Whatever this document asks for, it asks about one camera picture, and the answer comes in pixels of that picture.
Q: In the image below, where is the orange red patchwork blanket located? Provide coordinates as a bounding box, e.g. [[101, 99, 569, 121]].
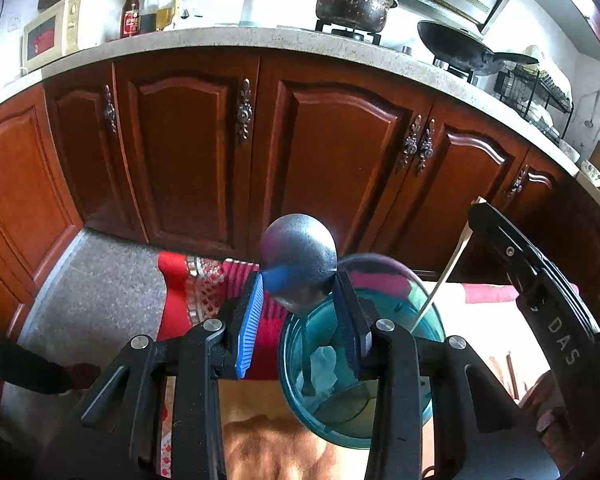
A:
[[160, 280, 571, 480]]

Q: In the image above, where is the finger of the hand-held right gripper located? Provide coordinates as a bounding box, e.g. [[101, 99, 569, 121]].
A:
[[469, 202, 578, 297]]

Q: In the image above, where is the cream microwave oven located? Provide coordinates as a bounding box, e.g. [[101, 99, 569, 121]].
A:
[[21, 0, 128, 72]]

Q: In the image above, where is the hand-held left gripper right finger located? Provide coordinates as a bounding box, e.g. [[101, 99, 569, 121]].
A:
[[332, 269, 523, 480]]

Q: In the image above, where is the teal glass cup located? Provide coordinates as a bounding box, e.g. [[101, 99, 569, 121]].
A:
[[279, 255, 447, 450]]

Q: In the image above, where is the metal spoon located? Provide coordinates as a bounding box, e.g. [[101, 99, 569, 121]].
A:
[[259, 214, 338, 396]]

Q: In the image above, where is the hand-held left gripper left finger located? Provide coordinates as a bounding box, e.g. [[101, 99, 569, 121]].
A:
[[80, 271, 266, 480]]

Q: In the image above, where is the red patterned floor mat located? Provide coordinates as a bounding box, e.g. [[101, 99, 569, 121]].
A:
[[155, 251, 291, 478]]

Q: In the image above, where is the dark cooking pot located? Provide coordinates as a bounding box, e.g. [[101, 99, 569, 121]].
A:
[[313, 0, 399, 33]]

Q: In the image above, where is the brown bottle red label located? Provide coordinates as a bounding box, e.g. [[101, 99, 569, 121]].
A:
[[121, 0, 142, 39]]

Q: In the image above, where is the black wok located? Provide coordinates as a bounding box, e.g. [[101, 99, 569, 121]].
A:
[[417, 20, 540, 73]]

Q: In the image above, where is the white canister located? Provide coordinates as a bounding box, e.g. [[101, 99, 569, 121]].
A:
[[239, 0, 279, 28]]

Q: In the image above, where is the black dish rack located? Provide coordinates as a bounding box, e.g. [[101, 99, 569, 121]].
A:
[[494, 45, 575, 133]]

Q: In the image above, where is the light wooden chopstick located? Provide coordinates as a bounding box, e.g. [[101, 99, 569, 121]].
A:
[[411, 199, 487, 333]]

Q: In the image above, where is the gas stove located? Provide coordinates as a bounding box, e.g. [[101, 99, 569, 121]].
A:
[[315, 19, 481, 81]]

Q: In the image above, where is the yellow oil bottle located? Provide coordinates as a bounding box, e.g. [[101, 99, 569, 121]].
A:
[[155, 0, 182, 31]]

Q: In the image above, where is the dark sauce bottle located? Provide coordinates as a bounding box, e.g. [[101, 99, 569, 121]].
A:
[[140, 0, 160, 35]]

